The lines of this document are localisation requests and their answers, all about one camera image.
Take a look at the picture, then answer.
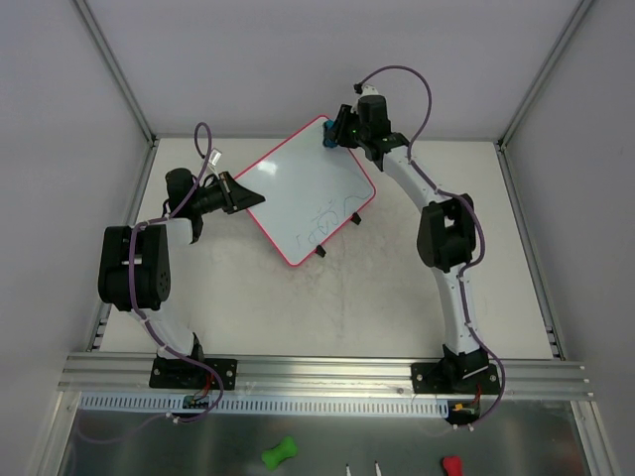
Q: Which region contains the aluminium mounting rail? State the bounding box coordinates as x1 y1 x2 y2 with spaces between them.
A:
57 352 595 401

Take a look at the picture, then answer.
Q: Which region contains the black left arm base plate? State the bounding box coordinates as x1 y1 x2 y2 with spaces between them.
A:
149 357 238 391

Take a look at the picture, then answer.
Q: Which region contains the green bone-shaped eraser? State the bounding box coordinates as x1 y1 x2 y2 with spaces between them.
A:
261 436 299 471

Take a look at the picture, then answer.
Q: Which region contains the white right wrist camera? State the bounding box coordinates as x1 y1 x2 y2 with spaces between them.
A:
353 83 380 103

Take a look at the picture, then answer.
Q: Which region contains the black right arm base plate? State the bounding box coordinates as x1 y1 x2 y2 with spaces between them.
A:
410 360 501 396

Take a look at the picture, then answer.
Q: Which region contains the blue whiteboard eraser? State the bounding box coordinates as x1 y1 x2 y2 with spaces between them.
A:
322 119 337 149

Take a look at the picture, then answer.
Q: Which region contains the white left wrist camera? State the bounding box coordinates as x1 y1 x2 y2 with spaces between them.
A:
207 148 222 173

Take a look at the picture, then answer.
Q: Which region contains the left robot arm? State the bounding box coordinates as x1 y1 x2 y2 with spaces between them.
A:
97 168 266 387

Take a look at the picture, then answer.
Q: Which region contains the aluminium frame post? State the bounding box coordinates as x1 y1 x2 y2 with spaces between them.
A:
71 0 156 144
497 0 595 151

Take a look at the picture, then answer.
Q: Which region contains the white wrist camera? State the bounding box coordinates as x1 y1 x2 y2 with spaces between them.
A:
207 148 222 173
353 83 380 103

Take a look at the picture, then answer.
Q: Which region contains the white slotted cable duct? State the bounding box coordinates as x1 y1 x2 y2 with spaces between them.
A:
78 392 449 418

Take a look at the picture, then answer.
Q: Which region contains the red bone-shaped eraser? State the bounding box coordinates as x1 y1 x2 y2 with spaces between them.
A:
441 455 463 476

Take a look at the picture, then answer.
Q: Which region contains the pink framed whiteboard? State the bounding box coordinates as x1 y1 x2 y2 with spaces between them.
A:
236 115 376 267

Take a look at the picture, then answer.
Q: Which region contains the left aluminium frame post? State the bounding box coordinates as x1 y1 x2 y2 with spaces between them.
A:
71 0 156 144

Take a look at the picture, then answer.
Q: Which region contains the right aluminium frame post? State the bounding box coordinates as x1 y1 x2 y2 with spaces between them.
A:
497 0 595 151

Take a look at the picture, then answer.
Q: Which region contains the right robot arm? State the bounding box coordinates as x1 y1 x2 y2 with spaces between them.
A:
323 93 490 394

